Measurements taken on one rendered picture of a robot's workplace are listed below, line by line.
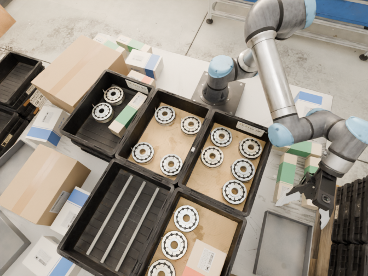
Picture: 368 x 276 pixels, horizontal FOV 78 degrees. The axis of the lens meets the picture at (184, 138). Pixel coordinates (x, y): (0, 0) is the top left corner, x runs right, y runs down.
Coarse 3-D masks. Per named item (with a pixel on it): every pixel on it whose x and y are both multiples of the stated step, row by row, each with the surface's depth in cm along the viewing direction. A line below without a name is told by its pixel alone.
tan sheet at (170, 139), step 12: (180, 120) 115; (144, 132) 113; (156, 132) 112; (168, 132) 112; (180, 132) 112; (156, 144) 110; (168, 144) 110; (180, 144) 109; (156, 156) 107; (180, 156) 107; (156, 168) 105
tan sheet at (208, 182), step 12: (264, 144) 108; (228, 156) 106; (240, 156) 106; (204, 168) 104; (228, 168) 104; (240, 168) 103; (192, 180) 102; (204, 180) 102; (216, 180) 101; (228, 180) 101; (204, 192) 99; (216, 192) 99; (228, 204) 97; (240, 204) 97
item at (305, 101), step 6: (300, 90) 125; (300, 96) 123; (306, 96) 123; (312, 96) 123; (318, 96) 123; (300, 102) 121; (306, 102) 121; (312, 102) 121; (318, 102) 121; (300, 108) 120; (306, 108) 120; (312, 108) 120; (300, 114) 118
